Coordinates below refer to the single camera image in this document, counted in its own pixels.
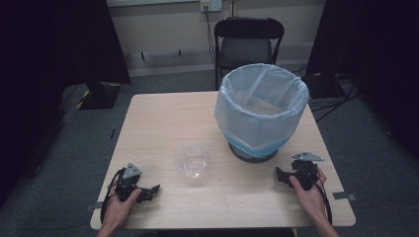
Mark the clear plastic bowl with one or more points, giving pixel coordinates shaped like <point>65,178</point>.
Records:
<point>192,161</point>

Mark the black stand base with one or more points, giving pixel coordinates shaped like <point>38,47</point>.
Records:
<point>100,97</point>

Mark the yellow floor tape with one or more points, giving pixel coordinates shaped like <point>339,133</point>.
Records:
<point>82,100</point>

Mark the grey tape strip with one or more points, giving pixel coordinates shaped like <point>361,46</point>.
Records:
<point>94,206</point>
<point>344,196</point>

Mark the person's right hand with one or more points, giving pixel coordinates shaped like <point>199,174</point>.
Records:
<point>309,199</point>

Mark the black curtain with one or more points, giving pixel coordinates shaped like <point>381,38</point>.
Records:
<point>49,49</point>
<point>372,49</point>

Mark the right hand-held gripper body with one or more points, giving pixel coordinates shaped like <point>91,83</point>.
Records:
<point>304,171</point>

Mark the white wall outlet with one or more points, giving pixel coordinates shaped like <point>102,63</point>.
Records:
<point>210,4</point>

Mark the black equipment box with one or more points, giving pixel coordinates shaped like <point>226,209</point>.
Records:
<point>321,86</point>

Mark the short black tape strip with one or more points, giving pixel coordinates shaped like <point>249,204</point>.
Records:
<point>112,133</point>

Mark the person's left hand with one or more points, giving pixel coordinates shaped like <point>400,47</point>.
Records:
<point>118,207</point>

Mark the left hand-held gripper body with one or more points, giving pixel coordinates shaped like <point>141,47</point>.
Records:
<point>127,184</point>

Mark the black folding chair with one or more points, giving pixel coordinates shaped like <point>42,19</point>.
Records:
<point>245,49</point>

